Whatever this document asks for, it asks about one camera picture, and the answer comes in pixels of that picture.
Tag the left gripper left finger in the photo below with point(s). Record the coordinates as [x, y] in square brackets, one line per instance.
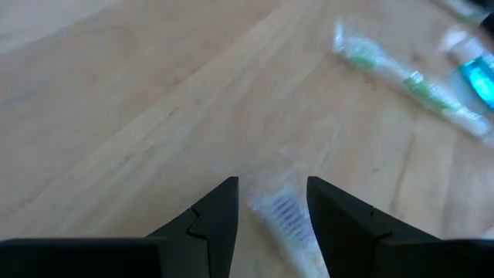
[204, 239]

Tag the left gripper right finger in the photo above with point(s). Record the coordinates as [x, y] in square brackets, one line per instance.
[347, 239]

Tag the purple toothbrush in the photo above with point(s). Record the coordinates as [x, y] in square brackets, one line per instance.
[287, 220]

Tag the teal mouthwash bottle white cap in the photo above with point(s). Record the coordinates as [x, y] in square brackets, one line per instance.
[480, 77]

